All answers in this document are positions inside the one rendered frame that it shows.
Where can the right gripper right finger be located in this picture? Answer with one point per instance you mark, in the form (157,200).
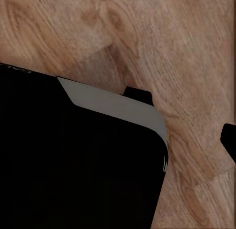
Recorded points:
(228,139)

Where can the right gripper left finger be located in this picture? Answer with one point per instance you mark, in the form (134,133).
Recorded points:
(12,140)

